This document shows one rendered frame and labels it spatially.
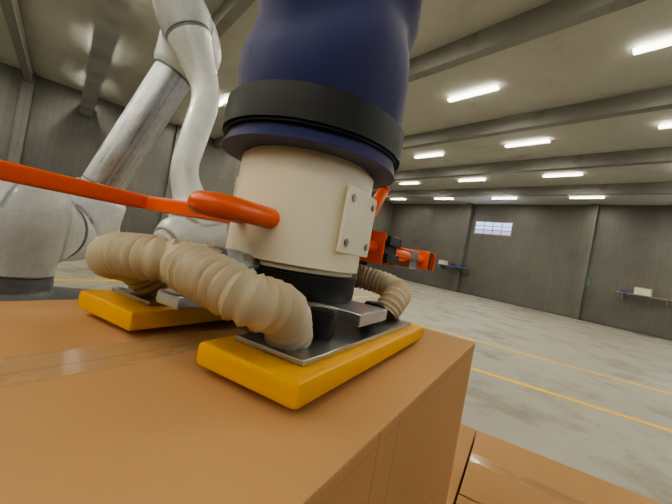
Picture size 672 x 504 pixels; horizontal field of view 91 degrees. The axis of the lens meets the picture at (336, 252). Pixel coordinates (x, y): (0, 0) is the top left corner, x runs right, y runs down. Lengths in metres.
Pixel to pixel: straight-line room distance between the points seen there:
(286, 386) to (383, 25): 0.36
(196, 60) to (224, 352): 0.76
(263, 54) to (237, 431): 0.34
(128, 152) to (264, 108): 0.74
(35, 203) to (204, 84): 0.43
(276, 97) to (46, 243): 0.67
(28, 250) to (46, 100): 15.94
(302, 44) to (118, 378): 0.33
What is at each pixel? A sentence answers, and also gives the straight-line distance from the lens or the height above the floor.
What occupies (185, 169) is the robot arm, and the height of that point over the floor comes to 1.17.
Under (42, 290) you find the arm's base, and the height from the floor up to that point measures 0.87.
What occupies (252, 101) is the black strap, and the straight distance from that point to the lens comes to 0.38.
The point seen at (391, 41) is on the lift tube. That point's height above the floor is 1.29.
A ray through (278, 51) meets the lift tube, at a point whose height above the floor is 1.25.
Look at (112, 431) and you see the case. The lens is 0.23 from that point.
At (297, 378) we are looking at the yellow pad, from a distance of 0.24.
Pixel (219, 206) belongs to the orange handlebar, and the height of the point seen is 1.08.
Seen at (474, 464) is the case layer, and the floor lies 0.54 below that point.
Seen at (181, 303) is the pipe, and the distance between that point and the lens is 0.31.
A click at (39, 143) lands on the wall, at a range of 16.54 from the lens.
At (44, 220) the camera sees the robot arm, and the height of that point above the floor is 1.01.
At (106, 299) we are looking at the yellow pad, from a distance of 0.41.
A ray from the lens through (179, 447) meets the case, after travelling 0.22.
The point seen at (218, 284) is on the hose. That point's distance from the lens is 0.24.
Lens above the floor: 1.06
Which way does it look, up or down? level
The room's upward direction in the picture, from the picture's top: 10 degrees clockwise
